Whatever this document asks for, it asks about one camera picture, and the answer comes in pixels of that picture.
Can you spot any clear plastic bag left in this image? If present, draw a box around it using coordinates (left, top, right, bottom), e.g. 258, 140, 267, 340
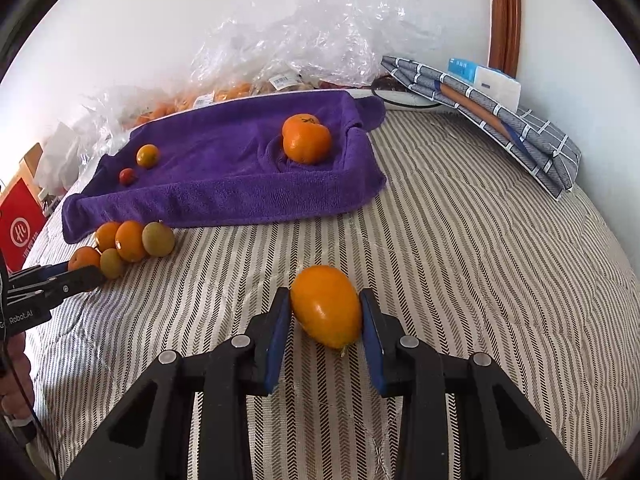
79, 81, 212, 137

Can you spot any oval orange fruit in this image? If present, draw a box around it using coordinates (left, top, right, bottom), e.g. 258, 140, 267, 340
290, 266, 362, 351

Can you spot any blue checkered folded cloth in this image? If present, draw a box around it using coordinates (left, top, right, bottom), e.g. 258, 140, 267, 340
381, 55, 582, 198

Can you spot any small red apple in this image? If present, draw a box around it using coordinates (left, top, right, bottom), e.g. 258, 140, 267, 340
118, 168, 137, 186

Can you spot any small green fruit left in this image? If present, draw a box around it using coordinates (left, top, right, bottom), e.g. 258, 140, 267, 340
100, 248, 125, 280

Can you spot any small orange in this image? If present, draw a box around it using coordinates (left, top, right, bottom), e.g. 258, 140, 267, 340
67, 246, 101, 271
136, 144, 160, 169

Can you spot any large orange front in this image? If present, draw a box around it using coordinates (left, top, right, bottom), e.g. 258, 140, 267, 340
281, 113, 320, 136

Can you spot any white plastic bag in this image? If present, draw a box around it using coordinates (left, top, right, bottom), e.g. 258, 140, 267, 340
35, 117, 100, 196

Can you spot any brown wooden door frame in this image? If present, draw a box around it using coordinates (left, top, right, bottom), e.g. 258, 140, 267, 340
488, 0, 522, 78

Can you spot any purple towel over tray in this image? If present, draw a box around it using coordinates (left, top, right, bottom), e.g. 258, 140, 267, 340
62, 90, 386, 243

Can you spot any person's left hand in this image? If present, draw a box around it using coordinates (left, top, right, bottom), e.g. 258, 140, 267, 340
1, 333, 35, 419

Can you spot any large round orange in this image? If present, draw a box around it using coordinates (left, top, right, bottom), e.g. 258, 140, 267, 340
283, 122, 332, 165

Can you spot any orange middle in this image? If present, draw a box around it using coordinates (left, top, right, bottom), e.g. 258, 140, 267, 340
114, 220, 146, 263

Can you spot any orange left large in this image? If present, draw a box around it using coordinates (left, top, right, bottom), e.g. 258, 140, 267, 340
94, 221, 120, 252

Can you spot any cardboard box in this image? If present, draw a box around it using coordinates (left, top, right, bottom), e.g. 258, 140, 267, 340
17, 142, 43, 185

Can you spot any blue white tissue box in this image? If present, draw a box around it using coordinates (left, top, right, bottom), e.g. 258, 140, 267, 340
448, 58, 521, 112

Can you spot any clear plastic bag of fruit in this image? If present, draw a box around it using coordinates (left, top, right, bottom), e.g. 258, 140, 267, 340
190, 0, 437, 94

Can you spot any small orange top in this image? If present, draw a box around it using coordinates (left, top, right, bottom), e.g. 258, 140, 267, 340
136, 144, 160, 169

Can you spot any red paper shopping bag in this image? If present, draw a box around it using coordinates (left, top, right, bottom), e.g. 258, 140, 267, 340
0, 178, 46, 272

